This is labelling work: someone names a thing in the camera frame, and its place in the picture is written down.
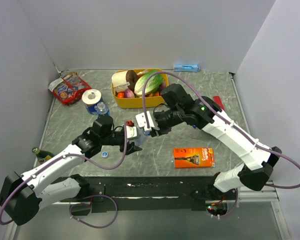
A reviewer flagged red flat bar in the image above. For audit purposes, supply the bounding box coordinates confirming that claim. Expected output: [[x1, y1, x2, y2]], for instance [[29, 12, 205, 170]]
[[213, 95, 225, 111]]

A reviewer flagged brown bread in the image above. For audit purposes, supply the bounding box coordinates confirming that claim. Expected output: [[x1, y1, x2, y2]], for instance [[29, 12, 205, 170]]
[[125, 70, 139, 92]]

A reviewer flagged purple onion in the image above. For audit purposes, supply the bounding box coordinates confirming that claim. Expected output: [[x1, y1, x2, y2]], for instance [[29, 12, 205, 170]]
[[124, 89, 135, 99]]

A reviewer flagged yellow plastic bin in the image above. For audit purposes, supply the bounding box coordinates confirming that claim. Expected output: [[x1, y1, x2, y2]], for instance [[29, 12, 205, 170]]
[[112, 68, 169, 109]]

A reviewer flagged orange razor box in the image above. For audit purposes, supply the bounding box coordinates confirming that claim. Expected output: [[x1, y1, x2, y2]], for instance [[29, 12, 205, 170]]
[[173, 147, 215, 169]]

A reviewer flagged green glass bottle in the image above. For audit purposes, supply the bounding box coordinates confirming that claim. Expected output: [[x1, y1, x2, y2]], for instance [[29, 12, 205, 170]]
[[31, 147, 55, 164]]

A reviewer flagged blue tissue pack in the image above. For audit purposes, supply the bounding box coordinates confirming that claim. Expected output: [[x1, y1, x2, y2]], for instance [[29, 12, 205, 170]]
[[173, 64, 200, 73]]

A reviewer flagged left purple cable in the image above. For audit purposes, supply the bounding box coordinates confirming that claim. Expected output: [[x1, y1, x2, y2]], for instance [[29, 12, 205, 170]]
[[0, 121, 130, 225]]

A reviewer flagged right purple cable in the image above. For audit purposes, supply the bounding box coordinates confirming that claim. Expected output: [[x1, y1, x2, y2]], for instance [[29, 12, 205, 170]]
[[141, 70, 300, 189]]

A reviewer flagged white paper bag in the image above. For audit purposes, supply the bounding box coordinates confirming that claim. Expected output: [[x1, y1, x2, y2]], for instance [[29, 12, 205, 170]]
[[111, 70, 130, 93]]

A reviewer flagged toilet paper roll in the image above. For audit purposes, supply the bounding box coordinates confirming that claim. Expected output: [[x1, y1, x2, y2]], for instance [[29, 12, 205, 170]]
[[81, 89, 103, 115]]

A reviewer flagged blue bottle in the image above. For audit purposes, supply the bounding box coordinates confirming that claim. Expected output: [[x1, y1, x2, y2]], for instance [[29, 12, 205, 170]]
[[95, 101, 110, 116]]

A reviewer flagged red snack bag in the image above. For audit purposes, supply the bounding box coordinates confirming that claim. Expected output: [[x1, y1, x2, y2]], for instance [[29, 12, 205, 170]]
[[48, 72, 91, 106]]

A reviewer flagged clear bottle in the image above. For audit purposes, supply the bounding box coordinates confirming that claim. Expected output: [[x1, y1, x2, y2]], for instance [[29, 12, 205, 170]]
[[134, 129, 150, 147]]

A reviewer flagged dark eggplant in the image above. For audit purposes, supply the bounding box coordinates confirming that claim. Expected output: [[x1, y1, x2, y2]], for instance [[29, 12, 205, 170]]
[[158, 82, 167, 96]]

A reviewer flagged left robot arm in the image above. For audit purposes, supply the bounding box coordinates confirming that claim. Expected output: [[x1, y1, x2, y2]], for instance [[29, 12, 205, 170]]
[[0, 115, 144, 226]]

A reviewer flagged blue cap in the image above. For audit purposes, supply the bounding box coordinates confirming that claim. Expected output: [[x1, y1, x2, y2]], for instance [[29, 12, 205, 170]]
[[101, 151, 109, 158]]

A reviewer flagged green lettuce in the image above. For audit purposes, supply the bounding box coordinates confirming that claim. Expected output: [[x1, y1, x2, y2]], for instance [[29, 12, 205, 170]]
[[134, 70, 164, 97]]

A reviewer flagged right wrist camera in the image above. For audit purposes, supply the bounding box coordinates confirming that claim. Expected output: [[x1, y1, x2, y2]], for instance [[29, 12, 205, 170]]
[[135, 111, 159, 132]]

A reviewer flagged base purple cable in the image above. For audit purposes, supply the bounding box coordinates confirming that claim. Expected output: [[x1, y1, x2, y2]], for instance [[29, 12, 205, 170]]
[[68, 194, 118, 228]]

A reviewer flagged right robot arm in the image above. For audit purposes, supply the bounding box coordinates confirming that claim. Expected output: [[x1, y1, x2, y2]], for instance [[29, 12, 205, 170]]
[[153, 83, 279, 200]]

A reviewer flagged orange carrot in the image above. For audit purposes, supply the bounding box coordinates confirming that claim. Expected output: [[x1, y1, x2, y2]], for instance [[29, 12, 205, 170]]
[[116, 92, 125, 98]]

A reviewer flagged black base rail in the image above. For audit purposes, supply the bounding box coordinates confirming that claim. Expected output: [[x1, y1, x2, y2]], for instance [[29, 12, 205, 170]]
[[67, 176, 236, 213]]

